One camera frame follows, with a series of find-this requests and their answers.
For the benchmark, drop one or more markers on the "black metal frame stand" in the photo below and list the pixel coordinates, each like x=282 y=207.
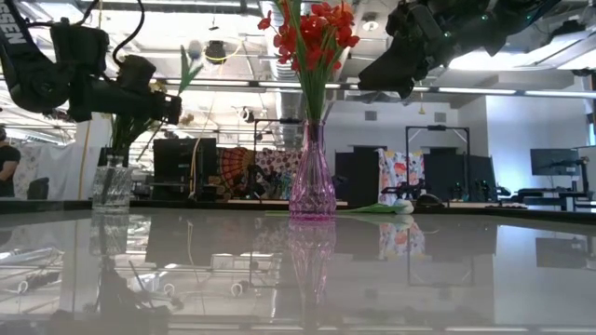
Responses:
x=279 y=121
x=437 y=127

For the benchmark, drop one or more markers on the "long ceiling light strip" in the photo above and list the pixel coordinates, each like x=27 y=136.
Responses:
x=475 y=90
x=223 y=83

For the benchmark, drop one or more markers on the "black dome-shaped object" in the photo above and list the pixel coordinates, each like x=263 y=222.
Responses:
x=428 y=201

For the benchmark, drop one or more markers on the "pink glass vase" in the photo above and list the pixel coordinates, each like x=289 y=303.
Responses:
x=312 y=195

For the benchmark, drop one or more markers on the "orange artificial tulip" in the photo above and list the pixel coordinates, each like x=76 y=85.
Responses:
x=347 y=8

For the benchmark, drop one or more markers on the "black metal table frame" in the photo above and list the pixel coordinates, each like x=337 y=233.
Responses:
x=465 y=211

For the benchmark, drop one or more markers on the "red artificial flower bunch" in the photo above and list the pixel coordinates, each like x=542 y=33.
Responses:
x=344 y=28
x=286 y=39

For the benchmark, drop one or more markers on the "black round ceiling fixture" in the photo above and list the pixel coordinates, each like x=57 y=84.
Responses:
x=215 y=50

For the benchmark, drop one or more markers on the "white cloth curtain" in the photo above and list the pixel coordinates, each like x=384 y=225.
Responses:
x=60 y=172

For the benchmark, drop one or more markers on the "clear cut-glass vase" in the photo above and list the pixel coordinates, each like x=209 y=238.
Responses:
x=112 y=191

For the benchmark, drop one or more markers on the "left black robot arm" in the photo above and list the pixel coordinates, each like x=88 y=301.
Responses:
x=28 y=79

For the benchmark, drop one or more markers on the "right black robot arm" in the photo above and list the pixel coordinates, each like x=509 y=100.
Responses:
x=503 y=18

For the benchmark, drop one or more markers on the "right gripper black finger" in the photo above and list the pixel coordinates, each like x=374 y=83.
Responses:
x=406 y=90
x=382 y=74

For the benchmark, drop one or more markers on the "white floral cloth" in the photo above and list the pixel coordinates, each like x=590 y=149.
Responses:
x=400 y=170

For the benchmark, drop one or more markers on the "orange mandala tapestry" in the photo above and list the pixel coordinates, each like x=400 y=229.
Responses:
x=235 y=163

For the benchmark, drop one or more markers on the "white artificial tulip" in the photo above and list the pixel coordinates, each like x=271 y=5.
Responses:
x=400 y=207
x=186 y=76

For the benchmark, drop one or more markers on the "wide black partition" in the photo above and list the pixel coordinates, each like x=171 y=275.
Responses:
x=479 y=172

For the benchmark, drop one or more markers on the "black desk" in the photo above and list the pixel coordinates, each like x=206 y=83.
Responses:
x=549 y=191

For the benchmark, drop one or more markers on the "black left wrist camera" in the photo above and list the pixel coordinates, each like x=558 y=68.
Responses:
x=136 y=72

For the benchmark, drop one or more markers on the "silver vertical ventilation duct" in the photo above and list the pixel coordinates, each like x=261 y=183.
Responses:
x=288 y=102

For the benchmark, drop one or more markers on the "black office chair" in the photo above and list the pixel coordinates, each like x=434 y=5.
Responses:
x=38 y=190

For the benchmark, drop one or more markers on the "black shelf cabinet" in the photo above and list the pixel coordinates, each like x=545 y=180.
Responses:
x=179 y=158

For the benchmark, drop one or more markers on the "person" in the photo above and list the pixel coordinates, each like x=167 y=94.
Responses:
x=8 y=167

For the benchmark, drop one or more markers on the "dark floral tapestry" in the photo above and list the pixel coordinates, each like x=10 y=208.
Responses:
x=274 y=165

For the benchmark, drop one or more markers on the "dark computer monitor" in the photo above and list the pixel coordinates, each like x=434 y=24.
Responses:
x=554 y=162

